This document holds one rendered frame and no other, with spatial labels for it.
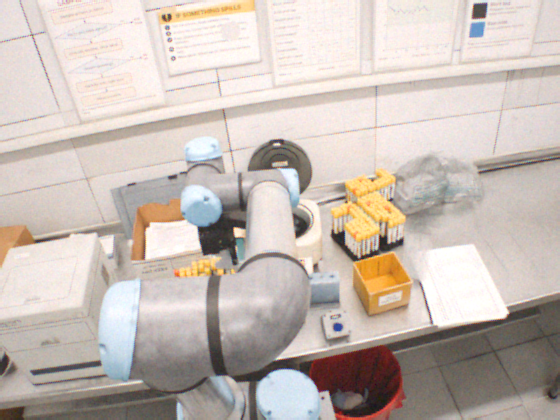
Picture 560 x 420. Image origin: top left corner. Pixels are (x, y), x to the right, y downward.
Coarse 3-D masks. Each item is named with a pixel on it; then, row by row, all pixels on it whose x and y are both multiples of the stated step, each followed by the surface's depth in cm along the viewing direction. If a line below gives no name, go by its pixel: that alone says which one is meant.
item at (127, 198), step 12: (156, 180) 159; (168, 180) 160; (180, 180) 161; (120, 192) 158; (132, 192) 159; (144, 192) 160; (156, 192) 161; (168, 192) 162; (180, 192) 163; (120, 204) 161; (132, 204) 161; (168, 204) 164; (120, 216) 163; (132, 216) 164; (132, 228) 166
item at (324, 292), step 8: (328, 272) 132; (336, 272) 132; (312, 280) 131; (320, 280) 130; (328, 280) 130; (336, 280) 130; (312, 288) 131; (320, 288) 131; (328, 288) 131; (336, 288) 131; (312, 296) 133; (320, 296) 133; (328, 296) 133; (336, 296) 134; (312, 304) 135; (320, 304) 135; (328, 304) 135; (336, 304) 134
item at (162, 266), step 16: (144, 208) 159; (160, 208) 160; (176, 208) 161; (144, 224) 163; (160, 224) 162; (176, 224) 162; (192, 224) 161; (144, 240) 158; (160, 240) 156; (176, 240) 155; (192, 240) 155; (144, 256) 154; (160, 256) 137; (176, 256) 138; (192, 256) 139; (208, 256) 141; (144, 272) 140; (160, 272) 141
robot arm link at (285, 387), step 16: (256, 384) 86; (272, 384) 83; (288, 384) 83; (304, 384) 83; (256, 400) 81; (272, 400) 80; (288, 400) 81; (304, 400) 81; (256, 416) 80; (272, 416) 78; (288, 416) 78; (304, 416) 79
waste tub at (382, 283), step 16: (384, 256) 136; (368, 272) 139; (384, 272) 141; (400, 272) 133; (368, 288) 138; (384, 288) 137; (400, 288) 127; (368, 304) 128; (384, 304) 129; (400, 304) 131
